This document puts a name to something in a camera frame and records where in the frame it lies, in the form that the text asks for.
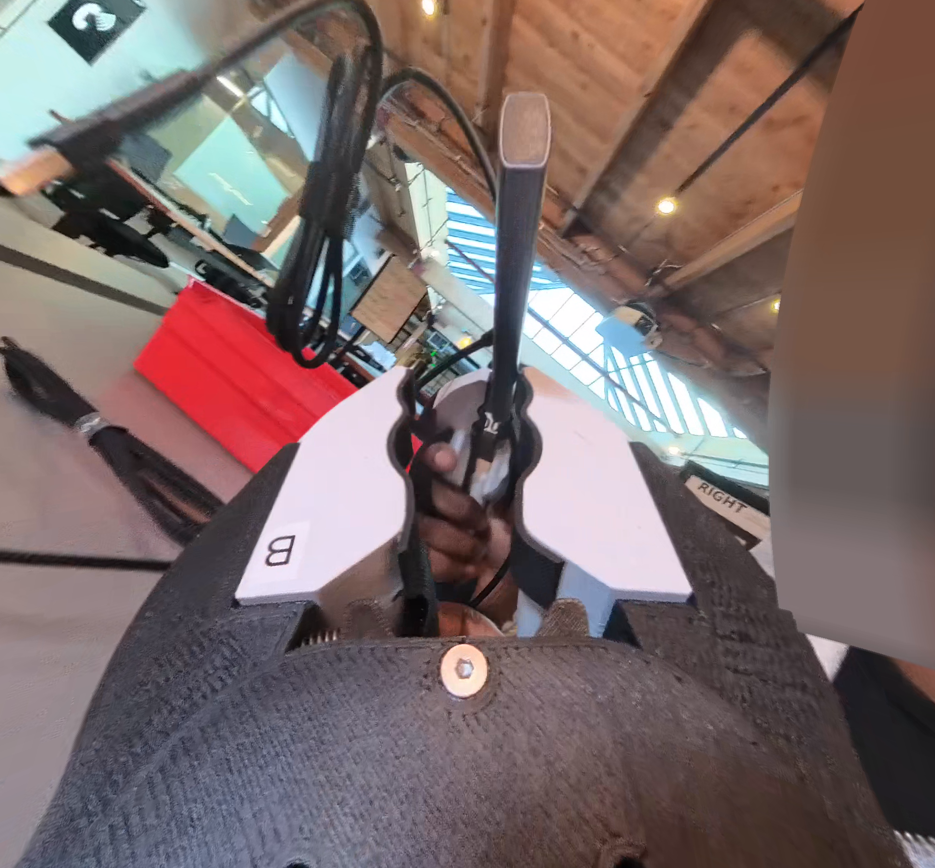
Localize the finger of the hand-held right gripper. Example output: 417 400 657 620
431 373 489 445

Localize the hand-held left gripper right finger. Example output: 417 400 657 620
511 367 693 639

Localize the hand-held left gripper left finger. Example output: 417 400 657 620
234 365 417 607

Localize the dark grey usb hub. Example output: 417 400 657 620
478 92 552 445

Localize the red plastic bin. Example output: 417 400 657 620
133 276 433 474

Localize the thick black usb cable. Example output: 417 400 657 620
29 0 512 460

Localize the person's right hand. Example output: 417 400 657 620
420 440 521 628

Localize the person's left hand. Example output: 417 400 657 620
437 605 505 640

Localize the black white marker sign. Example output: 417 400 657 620
679 462 771 547

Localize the whiteboard with writing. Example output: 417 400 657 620
349 254 430 343

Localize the white ceiling-mounted device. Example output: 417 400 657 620
595 302 666 350

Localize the long wooden office desk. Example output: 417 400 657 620
0 152 293 284

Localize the person's black shirt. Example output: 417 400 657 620
833 645 935 836

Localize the black phone sign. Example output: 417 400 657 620
47 0 147 67

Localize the black cable bundle silver band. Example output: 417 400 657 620
0 337 224 546

